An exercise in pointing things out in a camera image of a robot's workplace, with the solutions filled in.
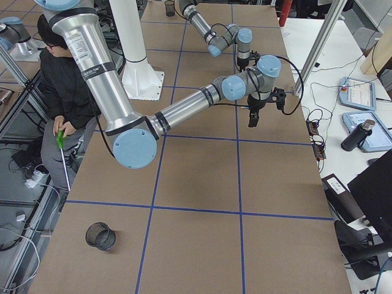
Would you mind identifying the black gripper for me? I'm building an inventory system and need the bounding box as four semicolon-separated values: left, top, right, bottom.
236;50;260;68
247;88;286;127

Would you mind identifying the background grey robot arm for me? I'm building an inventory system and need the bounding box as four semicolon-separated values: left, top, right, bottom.
1;17;34;56

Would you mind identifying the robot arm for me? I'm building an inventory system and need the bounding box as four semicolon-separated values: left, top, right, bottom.
39;1;286;169
178;1;260;72

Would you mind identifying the orange black electronics board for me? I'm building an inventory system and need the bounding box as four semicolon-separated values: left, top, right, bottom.
306;119;326;161

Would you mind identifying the red fire extinguisher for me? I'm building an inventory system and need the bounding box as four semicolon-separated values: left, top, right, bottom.
279;0;292;27

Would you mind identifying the far black mesh cup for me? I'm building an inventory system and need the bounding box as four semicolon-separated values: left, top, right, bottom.
164;0;175;17

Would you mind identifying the black mesh cup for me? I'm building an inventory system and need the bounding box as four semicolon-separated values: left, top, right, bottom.
164;0;175;17
85;222;116;251

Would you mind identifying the black water bottle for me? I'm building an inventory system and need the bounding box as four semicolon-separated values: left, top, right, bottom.
341;119;376;151

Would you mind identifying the upper teach pendant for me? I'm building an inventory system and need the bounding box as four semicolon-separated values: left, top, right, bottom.
338;77;377;111

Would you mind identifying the teach pendant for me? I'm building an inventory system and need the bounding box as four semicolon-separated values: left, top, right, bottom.
338;77;377;111
341;111;391;153

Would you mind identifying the lower teach pendant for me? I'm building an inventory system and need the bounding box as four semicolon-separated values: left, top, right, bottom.
341;111;391;153

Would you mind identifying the black computer monitor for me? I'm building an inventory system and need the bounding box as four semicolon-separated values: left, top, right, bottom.
348;151;391;241

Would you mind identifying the seated person in black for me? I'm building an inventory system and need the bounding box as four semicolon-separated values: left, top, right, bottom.
37;15;100;208

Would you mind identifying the near black mesh cup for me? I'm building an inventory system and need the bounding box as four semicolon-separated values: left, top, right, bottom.
85;222;116;251

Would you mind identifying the white power strip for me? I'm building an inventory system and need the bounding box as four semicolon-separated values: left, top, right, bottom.
24;170;48;189

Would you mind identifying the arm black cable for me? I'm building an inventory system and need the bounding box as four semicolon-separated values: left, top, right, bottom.
269;55;305;116

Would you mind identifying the white pedestal column base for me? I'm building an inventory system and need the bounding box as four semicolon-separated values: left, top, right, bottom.
110;0;165;101

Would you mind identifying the grey aluminium frame post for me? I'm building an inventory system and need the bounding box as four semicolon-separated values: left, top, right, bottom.
293;0;348;94

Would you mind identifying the green handled stick tool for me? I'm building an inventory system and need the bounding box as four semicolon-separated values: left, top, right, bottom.
56;130;71;192

